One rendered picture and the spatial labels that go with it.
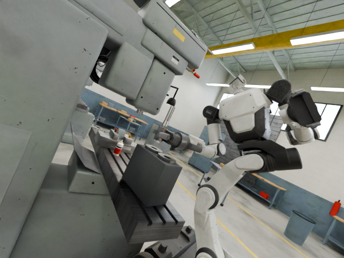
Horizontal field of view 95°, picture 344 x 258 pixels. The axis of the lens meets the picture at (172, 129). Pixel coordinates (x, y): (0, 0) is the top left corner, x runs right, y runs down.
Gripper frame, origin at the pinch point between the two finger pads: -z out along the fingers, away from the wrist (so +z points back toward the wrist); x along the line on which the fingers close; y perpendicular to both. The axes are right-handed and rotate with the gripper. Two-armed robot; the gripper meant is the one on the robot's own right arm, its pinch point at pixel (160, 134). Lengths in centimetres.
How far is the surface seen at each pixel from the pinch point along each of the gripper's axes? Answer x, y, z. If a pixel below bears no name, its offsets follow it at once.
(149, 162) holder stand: 7.6, 12.2, -5.2
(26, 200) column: -17, 49, -37
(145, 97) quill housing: -27.6, -15.2, -1.4
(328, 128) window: -51, -238, 751
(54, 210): -23, 58, -24
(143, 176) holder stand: 8.0, 19.1, -5.2
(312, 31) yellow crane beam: -110, -370, 389
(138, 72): -26.3, -25.2, -11.8
